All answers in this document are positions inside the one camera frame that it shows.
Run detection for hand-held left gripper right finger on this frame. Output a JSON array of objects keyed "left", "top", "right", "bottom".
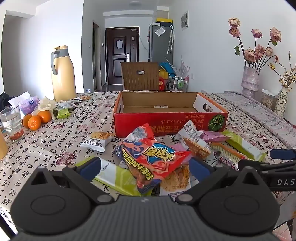
[{"left": 170, "top": 158, "right": 265, "bottom": 205}]

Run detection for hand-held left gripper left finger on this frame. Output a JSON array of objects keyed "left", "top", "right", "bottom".
[{"left": 29, "top": 157, "right": 115, "bottom": 205}]

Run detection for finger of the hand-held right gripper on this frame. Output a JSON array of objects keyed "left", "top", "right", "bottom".
[
  {"left": 270, "top": 149, "right": 296, "bottom": 160},
  {"left": 238, "top": 159, "right": 278, "bottom": 176}
]

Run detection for green white snack packet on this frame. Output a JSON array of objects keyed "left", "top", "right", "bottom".
[
  {"left": 75, "top": 157, "right": 153, "bottom": 197},
  {"left": 222, "top": 130, "right": 266, "bottom": 162}
]

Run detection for white printed snack packet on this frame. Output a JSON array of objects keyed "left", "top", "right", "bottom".
[{"left": 80, "top": 131, "right": 115, "bottom": 153}]

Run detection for pink white snack packet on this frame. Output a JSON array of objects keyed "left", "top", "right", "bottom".
[{"left": 213, "top": 151, "right": 241, "bottom": 171}]

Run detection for clear noodle snack packet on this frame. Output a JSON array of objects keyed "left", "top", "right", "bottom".
[{"left": 159, "top": 164, "right": 191, "bottom": 197}]

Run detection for orange striped snack packet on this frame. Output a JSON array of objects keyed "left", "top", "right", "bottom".
[{"left": 209, "top": 142, "right": 245, "bottom": 163}]

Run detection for white tan striped snack packet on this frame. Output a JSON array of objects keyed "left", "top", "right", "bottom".
[{"left": 174, "top": 120, "right": 211, "bottom": 160}]

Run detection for red noodle snack bag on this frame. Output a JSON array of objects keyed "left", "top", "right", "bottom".
[{"left": 115, "top": 123, "right": 192, "bottom": 194}]

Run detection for red cardboard box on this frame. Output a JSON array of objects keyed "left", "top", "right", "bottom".
[{"left": 113, "top": 91, "right": 229, "bottom": 138}]

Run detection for printed tablecloth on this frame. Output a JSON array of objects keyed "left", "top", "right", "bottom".
[{"left": 0, "top": 90, "right": 296, "bottom": 232}]

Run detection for grey patterned cloth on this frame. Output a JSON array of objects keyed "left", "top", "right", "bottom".
[{"left": 213, "top": 90, "right": 296, "bottom": 149}]

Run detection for floral patterned vase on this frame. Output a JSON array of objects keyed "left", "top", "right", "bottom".
[{"left": 275, "top": 88, "right": 288, "bottom": 117}]

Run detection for glass jar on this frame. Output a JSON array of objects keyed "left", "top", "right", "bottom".
[{"left": 261, "top": 89, "right": 278, "bottom": 110}]

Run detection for pile of small snack packets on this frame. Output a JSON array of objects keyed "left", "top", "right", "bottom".
[{"left": 54, "top": 95, "right": 92, "bottom": 120}]

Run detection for yellow flower branches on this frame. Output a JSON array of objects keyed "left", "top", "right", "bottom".
[{"left": 269, "top": 52, "right": 296, "bottom": 90}]

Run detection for white artificial flower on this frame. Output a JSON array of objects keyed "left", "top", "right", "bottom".
[{"left": 31, "top": 97, "right": 58, "bottom": 121}]

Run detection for pink ribbed vase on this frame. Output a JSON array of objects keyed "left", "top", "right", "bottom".
[{"left": 241, "top": 66, "right": 260, "bottom": 99}]

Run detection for purple tissue pack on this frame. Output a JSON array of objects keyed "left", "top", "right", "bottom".
[{"left": 18, "top": 95, "right": 40, "bottom": 116}]

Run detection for glass cup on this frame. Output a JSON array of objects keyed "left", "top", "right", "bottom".
[{"left": 0, "top": 105, "right": 25, "bottom": 142}]

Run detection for tan container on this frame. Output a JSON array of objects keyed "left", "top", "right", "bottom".
[{"left": 0, "top": 128, "right": 9, "bottom": 159}]

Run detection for yellow thermos jug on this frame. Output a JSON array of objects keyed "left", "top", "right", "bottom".
[{"left": 51, "top": 46, "right": 77, "bottom": 102}]

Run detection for wooden chair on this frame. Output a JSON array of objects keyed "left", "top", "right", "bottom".
[{"left": 120, "top": 62, "right": 160, "bottom": 91}]

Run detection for white tissue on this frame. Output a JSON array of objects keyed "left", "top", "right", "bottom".
[{"left": 8, "top": 91, "right": 31, "bottom": 106}]

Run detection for blue plastic bin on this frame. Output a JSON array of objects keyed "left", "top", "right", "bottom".
[{"left": 159, "top": 62, "right": 176, "bottom": 75}]

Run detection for dark entrance door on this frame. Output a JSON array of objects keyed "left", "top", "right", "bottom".
[{"left": 105, "top": 27, "right": 139, "bottom": 86}]

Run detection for dried rose bouquet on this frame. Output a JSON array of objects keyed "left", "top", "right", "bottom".
[{"left": 228, "top": 17, "right": 282, "bottom": 71}]

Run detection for black bag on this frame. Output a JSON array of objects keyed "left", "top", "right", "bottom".
[{"left": 0, "top": 92, "right": 15, "bottom": 112}]

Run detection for grey interior door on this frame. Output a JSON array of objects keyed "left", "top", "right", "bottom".
[{"left": 93, "top": 21, "right": 102, "bottom": 92}]

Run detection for grey refrigerator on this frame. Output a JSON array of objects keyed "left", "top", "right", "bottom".
[{"left": 148, "top": 23, "right": 174, "bottom": 63}]

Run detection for white folded umbrella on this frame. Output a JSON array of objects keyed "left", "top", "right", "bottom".
[{"left": 167, "top": 25, "right": 175, "bottom": 55}]

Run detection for yellow black box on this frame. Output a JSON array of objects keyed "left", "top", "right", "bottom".
[{"left": 155, "top": 18, "right": 174, "bottom": 27}]

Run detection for wire storage rack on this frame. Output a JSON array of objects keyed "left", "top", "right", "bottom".
[{"left": 168, "top": 75, "right": 189, "bottom": 91}]

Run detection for white cable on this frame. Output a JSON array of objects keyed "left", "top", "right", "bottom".
[{"left": 138, "top": 28, "right": 149, "bottom": 50}]

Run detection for white wall panel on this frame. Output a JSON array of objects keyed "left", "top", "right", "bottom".
[{"left": 180, "top": 10, "right": 189, "bottom": 30}]

